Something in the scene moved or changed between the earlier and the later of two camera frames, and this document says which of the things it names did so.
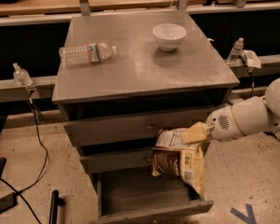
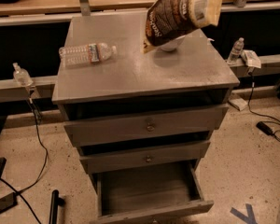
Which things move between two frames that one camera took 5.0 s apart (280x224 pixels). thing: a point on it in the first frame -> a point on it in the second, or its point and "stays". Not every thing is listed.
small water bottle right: x=235 y=52 stays
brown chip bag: x=183 y=160 -> x=182 y=10
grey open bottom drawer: x=134 y=194 stays
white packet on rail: x=250 y=58 stays
